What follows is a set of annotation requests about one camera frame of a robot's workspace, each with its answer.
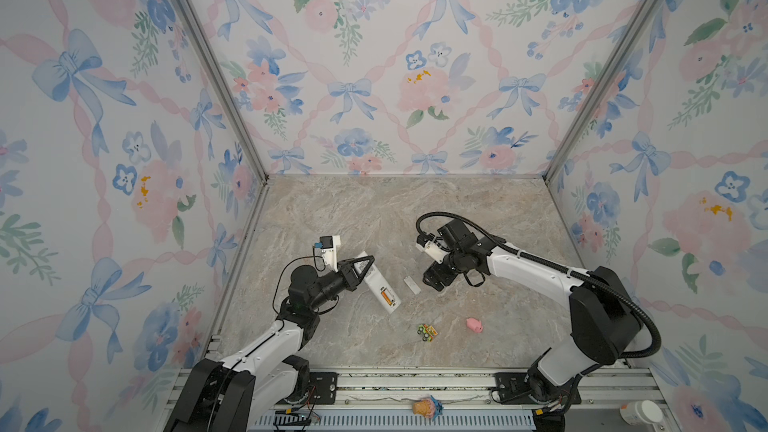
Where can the pink pig toy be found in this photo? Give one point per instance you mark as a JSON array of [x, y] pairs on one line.
[[474, 325]]

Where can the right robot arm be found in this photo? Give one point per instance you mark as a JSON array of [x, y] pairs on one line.
[[602, 323]]

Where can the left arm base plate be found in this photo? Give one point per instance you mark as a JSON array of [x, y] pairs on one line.
[[319, 388]]

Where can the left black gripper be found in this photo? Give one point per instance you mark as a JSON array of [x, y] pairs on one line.
[[346, 275]]

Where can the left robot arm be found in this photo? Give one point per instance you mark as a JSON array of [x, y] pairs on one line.
[[232, 393]]

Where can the small circuit board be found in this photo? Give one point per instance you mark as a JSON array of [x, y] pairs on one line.
[[291, 420]]

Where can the green yellow battery pack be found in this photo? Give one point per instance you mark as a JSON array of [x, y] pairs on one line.
[[427, 332]]

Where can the pink blue plush toy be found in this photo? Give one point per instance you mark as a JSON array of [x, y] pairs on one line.
[[428, 407]]

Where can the white battery cover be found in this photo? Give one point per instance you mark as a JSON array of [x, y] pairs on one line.
[[412, 285]]

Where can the aluminium front rail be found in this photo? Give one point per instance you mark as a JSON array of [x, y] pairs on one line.
[[380, 399]]

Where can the white remote control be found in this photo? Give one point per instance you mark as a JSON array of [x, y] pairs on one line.
[[376, 281]]

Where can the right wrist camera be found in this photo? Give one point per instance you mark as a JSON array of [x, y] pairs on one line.
[[431, 248]]

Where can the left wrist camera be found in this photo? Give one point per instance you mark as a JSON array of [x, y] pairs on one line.
[[325, 254]]

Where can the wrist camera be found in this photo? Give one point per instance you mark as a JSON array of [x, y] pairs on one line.
[[431, 248], [325, 254]]

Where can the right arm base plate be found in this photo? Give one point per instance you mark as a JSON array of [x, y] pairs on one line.
[[517, 388]]

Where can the white cup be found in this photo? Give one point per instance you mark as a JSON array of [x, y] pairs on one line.
[[643, 412]]

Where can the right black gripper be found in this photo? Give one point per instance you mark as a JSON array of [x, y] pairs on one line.
[[433, 281]]

